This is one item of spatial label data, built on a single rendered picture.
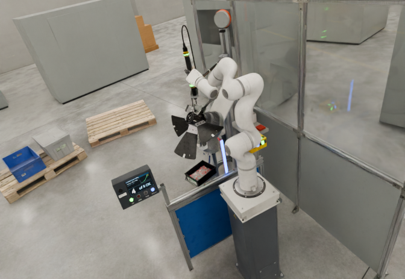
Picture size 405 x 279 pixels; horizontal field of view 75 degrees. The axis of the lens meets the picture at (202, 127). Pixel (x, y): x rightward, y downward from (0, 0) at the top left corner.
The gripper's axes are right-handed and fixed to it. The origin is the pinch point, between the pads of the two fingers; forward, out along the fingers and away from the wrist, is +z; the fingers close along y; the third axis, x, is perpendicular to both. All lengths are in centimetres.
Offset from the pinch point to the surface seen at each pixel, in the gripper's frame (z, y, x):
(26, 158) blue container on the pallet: 247, 280, 65
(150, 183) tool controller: -38, 73, -5
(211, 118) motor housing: -4, 22, 54
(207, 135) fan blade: -24, 31, 36
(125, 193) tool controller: -36, 85, -17
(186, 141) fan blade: -4, 51, 46
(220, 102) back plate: 9, 6, 67
